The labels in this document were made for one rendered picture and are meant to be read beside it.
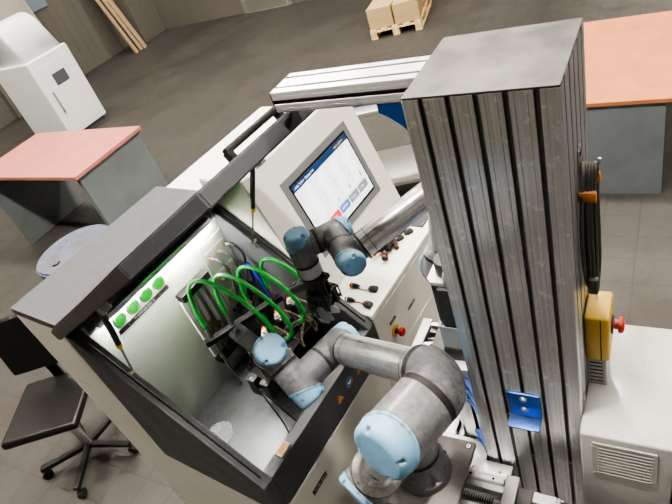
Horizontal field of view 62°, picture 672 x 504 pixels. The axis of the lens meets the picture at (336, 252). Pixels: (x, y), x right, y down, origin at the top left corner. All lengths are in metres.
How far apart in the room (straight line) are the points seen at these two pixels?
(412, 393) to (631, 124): 3.07
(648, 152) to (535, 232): 2.95
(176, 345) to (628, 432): 1.46
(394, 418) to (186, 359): 1.33
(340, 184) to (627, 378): 1.32
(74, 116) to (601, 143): 7.01
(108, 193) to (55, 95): 3.75
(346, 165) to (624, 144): 2.08
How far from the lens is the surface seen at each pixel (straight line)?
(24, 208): 6.50
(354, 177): 2.39
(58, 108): 8.80
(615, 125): 3.87
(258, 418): 2.16
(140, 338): 2.04
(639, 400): 1.46
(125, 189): 5.30
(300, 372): 1.32
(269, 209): 2.05
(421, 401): 0.99
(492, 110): 0.93
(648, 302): 3.39
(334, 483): 2.17
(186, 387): 2.23
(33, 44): 8.91
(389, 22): 7.96
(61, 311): 1.95
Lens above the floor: 2.41
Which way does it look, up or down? 36 degrees down
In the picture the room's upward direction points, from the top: 21 degrees counter-clockwise
